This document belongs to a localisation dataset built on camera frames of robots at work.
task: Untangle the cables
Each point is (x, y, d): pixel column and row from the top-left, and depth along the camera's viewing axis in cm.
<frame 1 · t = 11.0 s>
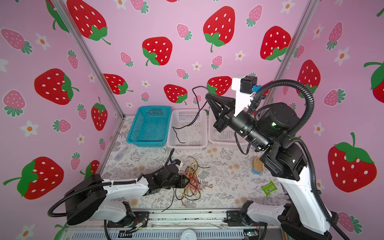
left hand: (188, 181, 83), fingers open
right hand: (206, 93, 41), fingers closed
teal plastic basket: (150, 127, 116), on the table
white basket middle: (187, 130, 109), point 4 cm above the table
white basket right: (226, 137, 109), on the table
clear plastic bag: (121, 154, 100), on the table

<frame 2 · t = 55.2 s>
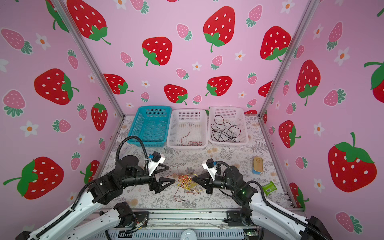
left hand: (170, 174, 64), fingers open
right hand: (192, 180, 68), fingers closed
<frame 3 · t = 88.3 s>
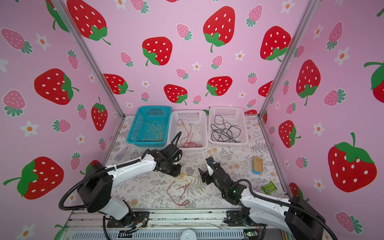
left hand: (179, 172, 85), fingers open
right hand: (203, 166, 81), fingers open
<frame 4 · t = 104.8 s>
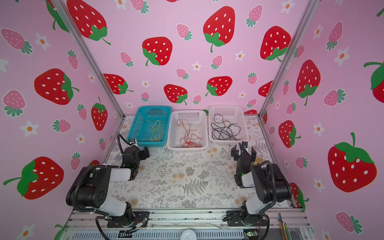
left hand: (138, 147, 94), fingers open
right hand: (245, 146, 90), fingers open
